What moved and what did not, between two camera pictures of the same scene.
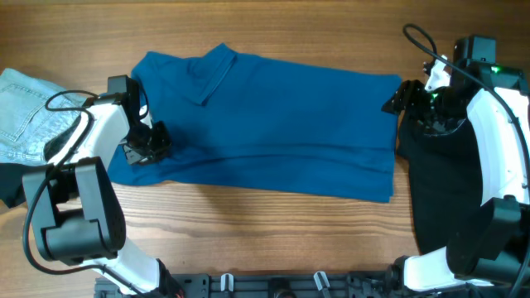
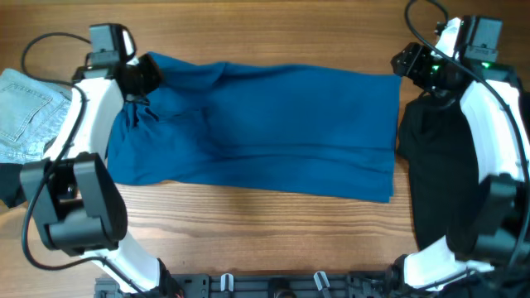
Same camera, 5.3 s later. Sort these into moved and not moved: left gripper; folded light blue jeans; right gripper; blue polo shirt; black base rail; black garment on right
Moved: right gripper; left gripper
Not moved: blue polo shirt; black base rail; black garment on right; folded light blue jeans
